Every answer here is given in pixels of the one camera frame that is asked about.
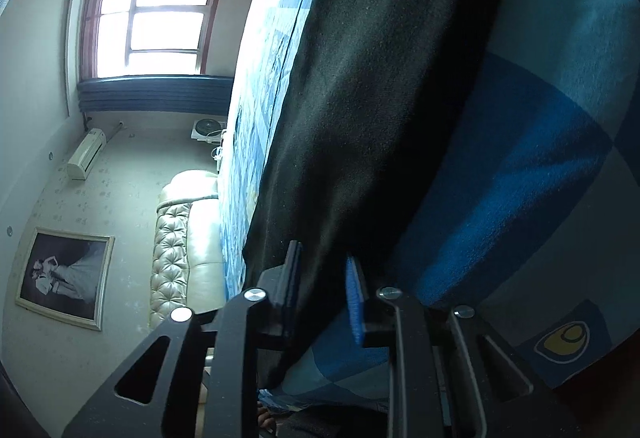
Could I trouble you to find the blue patterned bedsheet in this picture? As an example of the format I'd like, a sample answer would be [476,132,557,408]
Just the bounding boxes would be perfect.
[217,0,640,419]

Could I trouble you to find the white wall air conditioner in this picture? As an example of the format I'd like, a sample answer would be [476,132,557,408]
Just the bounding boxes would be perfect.
[66,128,109,182]

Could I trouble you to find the white box fan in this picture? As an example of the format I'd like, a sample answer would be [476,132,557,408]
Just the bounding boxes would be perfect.
[189,118,229,145]

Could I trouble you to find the black pants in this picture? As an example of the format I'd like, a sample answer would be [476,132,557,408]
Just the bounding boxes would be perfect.
[242,0,521,391]

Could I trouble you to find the framed wall photo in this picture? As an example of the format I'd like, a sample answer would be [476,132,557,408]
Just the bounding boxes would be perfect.
[14,226,117,332]

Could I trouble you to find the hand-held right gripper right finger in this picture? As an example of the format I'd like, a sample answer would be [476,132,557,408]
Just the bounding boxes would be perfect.
[345,255,591,438]

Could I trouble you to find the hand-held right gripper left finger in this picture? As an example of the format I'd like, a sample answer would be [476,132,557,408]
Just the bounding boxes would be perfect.
[61,240,305,438]

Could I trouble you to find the cream tufted headboard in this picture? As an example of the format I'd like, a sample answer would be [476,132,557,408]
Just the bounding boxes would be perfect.
[148,169,227,333]

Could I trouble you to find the bright window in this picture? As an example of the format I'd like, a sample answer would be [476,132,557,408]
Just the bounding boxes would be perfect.
[80,0,232,80]

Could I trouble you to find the dark blue curtain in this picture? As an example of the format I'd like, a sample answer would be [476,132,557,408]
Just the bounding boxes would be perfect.
[76,74,237,113]

